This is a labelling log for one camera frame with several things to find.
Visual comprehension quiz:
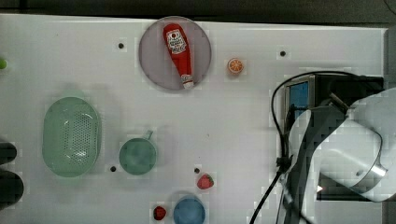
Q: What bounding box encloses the orange slice toy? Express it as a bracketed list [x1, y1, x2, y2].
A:
[227, 58, 244, 75]

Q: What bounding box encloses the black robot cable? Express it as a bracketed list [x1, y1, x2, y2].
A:
[248, 70, 368, 224]

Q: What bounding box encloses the blue round cup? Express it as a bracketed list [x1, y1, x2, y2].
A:
[173, 195, 205, 224]

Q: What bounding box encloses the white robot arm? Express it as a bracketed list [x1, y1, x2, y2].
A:
[276, 89, 396, 224]

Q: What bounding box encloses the black object at left edge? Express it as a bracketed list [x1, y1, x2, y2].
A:
[0, 142, 24, 210]

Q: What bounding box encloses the red plush ketchup bottle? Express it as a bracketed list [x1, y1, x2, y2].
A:
[163, 23, 194, 89]

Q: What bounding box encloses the green perforated oval basket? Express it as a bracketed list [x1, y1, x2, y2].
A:
[42, 97, 101, 177]

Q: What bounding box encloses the green cup with handle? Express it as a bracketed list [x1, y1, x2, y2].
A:
[119, 130, 158, 175]

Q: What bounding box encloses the grey round plate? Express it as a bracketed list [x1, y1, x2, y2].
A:
[138, 16, 212, 91]

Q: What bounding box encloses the silver black toaster oven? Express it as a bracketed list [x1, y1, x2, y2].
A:
[285, 73, 387, 203]

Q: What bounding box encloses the green round object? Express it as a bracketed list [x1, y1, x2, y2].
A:
[0, 59, 7, 69]

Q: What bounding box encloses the red strawberry toy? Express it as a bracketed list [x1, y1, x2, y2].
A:
[197, 174, 214, 189]

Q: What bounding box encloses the dark red fruit toy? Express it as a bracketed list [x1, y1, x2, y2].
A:
[153, 205, 167, 221]

